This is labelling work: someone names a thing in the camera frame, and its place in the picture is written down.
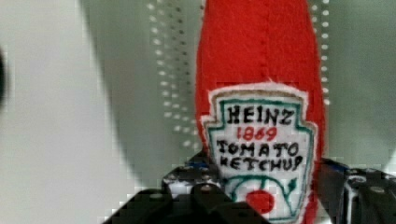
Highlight red plush ketchup bottle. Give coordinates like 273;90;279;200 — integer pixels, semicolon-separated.
195;0;325;224

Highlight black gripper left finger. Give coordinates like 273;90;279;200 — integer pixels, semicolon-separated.
103;152;268;224

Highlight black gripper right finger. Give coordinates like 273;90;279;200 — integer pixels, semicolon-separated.
318;159;396;224

